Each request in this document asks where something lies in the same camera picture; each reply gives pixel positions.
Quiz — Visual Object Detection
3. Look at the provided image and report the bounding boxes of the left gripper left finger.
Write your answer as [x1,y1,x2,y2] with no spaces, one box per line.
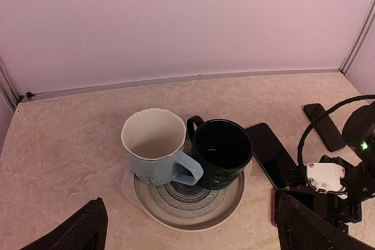
[23,197,108,249]

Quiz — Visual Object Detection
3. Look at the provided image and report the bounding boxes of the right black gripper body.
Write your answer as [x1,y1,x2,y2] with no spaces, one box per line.
[287,155,363,230]

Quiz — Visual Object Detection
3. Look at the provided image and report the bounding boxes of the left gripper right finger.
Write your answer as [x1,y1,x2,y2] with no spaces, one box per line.
[277,196,372,250]

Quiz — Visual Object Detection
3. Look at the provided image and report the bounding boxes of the black phone pink edge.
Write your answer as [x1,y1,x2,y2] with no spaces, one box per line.
[271,189,292,227]

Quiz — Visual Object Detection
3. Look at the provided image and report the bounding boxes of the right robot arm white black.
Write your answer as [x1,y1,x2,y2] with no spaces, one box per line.
[287,104,374,232]

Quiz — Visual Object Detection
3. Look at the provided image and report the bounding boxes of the black phone upper middle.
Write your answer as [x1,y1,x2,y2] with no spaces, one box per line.
[246,123,296,189]

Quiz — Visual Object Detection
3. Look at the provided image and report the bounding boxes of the black phone upper right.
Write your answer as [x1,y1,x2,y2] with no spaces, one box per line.
[303,104,346,152]

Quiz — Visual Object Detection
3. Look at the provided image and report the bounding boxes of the white grey ringed plate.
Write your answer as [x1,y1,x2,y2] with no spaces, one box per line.
[121,162,253,232]

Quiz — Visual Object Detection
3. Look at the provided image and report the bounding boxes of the dark green ceramic mug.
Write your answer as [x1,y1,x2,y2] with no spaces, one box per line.
[187,115,253,190]

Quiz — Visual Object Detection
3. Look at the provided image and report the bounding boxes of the light blue ceramic mug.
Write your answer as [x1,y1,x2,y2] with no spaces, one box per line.
[120,108,204,186]

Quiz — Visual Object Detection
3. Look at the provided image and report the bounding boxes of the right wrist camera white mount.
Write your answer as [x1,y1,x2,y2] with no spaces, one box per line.
[306,162,347,200]

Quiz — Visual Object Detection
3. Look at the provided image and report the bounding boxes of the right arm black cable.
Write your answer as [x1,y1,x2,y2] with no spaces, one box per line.
[296,94,375,169]

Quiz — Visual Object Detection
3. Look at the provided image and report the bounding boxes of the right aluminium frame post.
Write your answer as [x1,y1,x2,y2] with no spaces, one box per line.
[339,0,374,76]

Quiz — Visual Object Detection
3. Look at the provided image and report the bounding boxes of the aluminium frame post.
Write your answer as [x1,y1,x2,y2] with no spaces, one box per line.
[339,0,374,76]
[1,58,35,112]

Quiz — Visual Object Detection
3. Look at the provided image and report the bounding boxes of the left aluminium frame post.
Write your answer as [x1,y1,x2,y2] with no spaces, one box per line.
[1,58,35,112]

